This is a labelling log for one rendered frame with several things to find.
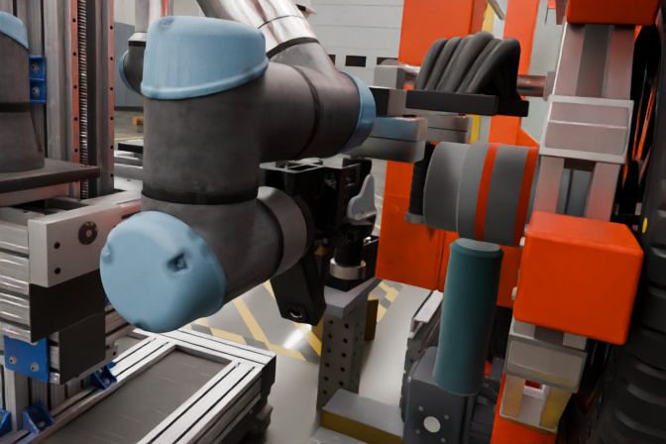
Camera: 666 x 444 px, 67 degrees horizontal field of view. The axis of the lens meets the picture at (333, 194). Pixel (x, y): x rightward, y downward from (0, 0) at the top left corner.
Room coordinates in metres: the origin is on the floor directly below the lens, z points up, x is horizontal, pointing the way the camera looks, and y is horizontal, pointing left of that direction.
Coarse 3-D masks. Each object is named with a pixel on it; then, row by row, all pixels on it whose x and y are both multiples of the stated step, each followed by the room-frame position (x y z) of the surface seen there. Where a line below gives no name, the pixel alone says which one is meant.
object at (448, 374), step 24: (456, 240) 0.84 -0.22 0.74; (456, 264) 0.80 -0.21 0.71; (480, 264) 0.78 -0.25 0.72; (456, 288) 0.79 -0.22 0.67; (480, 288) 0.78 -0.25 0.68; (456, 312) 0.79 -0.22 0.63; (480, 312) 0.78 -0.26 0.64; (456, 336) 0.79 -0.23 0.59; (480, 336) 0.78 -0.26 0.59; (456, 360) 0.79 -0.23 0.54; (480, 360) 0.79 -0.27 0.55; (456, 384) 0.78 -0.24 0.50; (480, 384) 0.79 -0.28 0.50
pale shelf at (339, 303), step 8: (368, 280) 1.38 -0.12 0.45; (376, 280) 1.40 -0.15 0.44; (328, 288) 1.29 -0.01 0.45; (360, 288) 1.31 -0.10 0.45; (368, 288) 1.34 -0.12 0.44; (328, 296) 1.24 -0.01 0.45; (336, 296) 1.24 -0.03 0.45; (344, 296) 1.25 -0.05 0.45; (352, 296) 1.25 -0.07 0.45; (360, 296) 1.28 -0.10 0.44; (328, 304) 1.19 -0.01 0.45; (336, 304) 1.19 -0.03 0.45; (344, 304) 1.20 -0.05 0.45; (352, 304) 1.23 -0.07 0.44; (328, 312) 1.19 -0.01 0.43; (336, 312) 1.18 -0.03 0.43; (344, 312) 1.18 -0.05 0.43
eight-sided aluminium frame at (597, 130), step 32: (576, 32) 0.50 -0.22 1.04; (576, 64) 0.47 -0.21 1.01; (608, 64) 0.49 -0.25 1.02; (576, 96) 0.44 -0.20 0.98; (608, 96) 0.44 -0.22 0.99; (544, 128) 0.44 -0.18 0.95; (576, 128) 0.42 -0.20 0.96; (608, 128) 0.41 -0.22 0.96; (544, 160) 0.43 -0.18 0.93; (576, 160) 0.42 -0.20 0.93; (608, 160) 0.41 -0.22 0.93; (544, 192) 0.43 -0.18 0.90; (608, 192) 0.41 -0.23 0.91; (512, 320) 0.45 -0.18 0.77; (512, 352) 0.43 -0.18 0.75; (544, 352) 0.42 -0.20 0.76; (576, 352) 0.41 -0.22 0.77; (512, 384) 0.47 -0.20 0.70; (544, 384) 0.43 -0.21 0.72; (576, 384) 0.41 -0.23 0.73; (512, 416) 0.55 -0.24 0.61; (544, 416) 0.51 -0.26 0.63
